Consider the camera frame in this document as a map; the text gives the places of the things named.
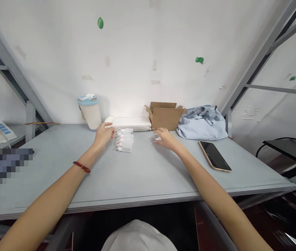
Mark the person's right hand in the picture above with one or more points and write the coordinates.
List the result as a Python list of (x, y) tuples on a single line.
[(168, 140)]

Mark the person's left hand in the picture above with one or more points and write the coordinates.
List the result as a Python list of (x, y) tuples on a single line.
[(103, 134)]

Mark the person's right thumb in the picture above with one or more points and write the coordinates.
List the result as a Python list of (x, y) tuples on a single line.
[(159, 141)]

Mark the person's left thumb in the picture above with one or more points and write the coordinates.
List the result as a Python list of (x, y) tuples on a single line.
[(113, 134)]

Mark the person's right fingers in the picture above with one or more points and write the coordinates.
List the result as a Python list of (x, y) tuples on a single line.
[(159, 132)]

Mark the person's left fingers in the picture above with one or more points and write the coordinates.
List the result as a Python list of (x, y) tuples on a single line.
[(109, 125)]

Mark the small bunch of white tags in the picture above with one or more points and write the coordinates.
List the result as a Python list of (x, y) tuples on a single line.
[(151, 138)]

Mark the row of white looped tags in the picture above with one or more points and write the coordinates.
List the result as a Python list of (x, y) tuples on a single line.
[(124, 142)]

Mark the open brown cardboard box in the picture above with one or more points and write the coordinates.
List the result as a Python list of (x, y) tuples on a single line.
[(164, 117)]

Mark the white tumbler with blue lid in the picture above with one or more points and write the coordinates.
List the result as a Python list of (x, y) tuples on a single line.
[(90, 112)]

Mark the stack of white flat sheets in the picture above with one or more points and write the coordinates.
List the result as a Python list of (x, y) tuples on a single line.
[(134, 123)]

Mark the light blue cloth bag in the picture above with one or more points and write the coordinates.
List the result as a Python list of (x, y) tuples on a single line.
[(202, 124)]

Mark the black smartphone with beige case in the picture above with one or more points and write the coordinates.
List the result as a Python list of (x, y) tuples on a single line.
[(214, 156)]

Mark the black flat device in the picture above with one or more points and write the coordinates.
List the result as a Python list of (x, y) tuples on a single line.
[(31, 151)]

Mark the person's body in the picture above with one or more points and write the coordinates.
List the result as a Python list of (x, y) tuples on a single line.
[(138, 236)]

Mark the black side table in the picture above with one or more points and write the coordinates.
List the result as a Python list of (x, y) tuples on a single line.
[(291, 149)]

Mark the grey metal shelf frame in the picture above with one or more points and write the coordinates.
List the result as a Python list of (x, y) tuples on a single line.
[(263, 52), (11, 78)]

